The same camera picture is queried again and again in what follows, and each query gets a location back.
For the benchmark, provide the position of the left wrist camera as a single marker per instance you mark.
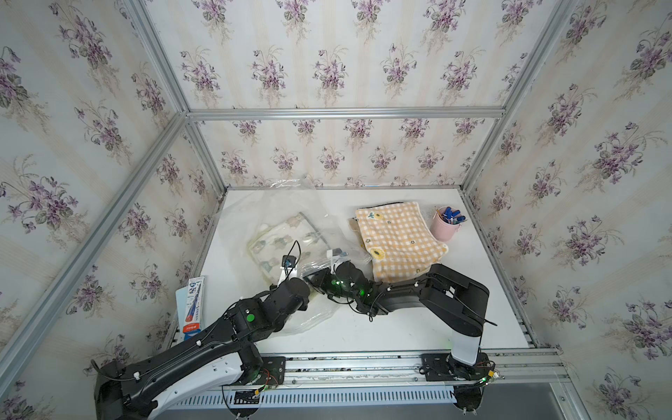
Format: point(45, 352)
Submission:
point(288, 268)

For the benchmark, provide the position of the pink cup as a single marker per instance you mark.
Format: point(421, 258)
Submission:
point(441, 230)

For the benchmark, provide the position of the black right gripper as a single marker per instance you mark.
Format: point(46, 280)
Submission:
point(320, 282)

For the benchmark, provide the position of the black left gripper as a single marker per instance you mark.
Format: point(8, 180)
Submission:
point(304, 305)

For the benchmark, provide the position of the clear plastic vacuum bag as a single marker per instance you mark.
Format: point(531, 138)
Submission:
point(247, 213)

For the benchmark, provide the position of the white label card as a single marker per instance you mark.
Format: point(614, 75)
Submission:
point(189, 301)

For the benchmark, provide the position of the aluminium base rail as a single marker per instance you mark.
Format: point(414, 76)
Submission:
point(370, 369)

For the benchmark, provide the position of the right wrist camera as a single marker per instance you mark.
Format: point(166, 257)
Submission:
point(337, 256)

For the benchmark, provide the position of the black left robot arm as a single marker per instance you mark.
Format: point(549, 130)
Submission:
point(223, 354)

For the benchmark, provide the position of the orange checked sunflower blanket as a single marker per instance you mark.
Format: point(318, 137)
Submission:
point(399, 241)

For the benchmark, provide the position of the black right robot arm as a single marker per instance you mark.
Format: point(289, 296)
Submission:
point(457, 300)

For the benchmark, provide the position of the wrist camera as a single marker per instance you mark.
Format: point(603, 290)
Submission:
point(288, 268)
point(337, 256)

